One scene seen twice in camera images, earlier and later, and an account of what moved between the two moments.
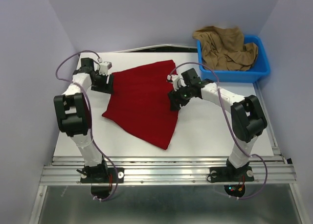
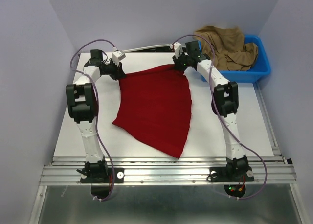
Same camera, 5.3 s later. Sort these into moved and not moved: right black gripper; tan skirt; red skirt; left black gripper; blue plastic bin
Moved: red skirt; right black gripper; left black gripper
Not moved: tan skirt; blue plastic bin
